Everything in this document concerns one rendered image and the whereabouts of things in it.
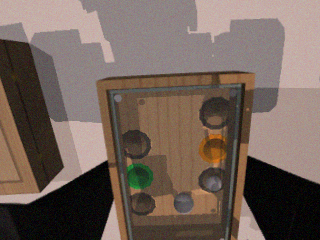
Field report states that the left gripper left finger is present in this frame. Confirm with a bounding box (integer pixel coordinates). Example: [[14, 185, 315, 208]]
[[0, 160, 114, 240]]

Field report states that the wooden ball-in-hole puzzle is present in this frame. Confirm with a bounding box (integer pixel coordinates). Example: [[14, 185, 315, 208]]
[[96, 71, 255, 240]]

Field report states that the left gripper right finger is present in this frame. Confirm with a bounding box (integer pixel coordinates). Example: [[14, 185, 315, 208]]
[[243, 156, 320, 240]]

